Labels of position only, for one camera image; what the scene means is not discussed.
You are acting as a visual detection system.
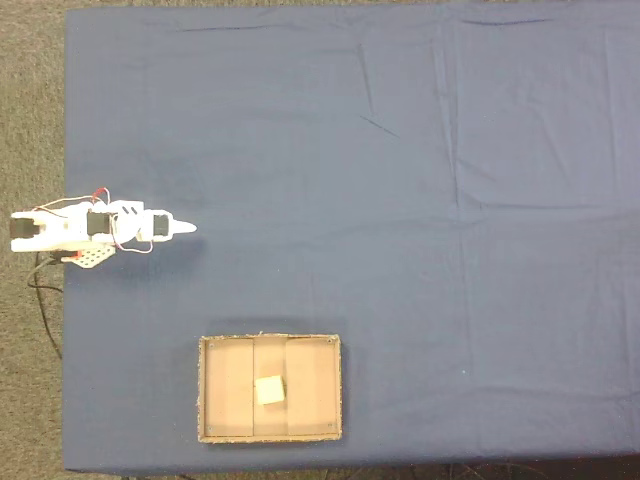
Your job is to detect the yellow cube block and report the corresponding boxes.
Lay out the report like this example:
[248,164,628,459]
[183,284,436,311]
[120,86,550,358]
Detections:
[254,374,287,407]

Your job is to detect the shallow cardboard box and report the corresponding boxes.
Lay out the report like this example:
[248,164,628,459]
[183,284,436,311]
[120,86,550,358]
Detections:
[196,332,344,445]

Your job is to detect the blue cloth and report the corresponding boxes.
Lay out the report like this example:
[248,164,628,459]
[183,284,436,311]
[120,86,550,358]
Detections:
[61,0,640,475]

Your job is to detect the thin white wire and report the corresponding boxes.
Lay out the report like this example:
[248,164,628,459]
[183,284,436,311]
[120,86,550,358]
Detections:
[110,230,155,255]

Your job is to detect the red and white wire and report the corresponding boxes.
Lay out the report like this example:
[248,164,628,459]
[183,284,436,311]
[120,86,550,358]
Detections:
[32,186,111,212]

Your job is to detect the black power cable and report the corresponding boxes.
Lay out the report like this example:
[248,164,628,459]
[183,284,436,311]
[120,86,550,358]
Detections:
[26,251,67,362]

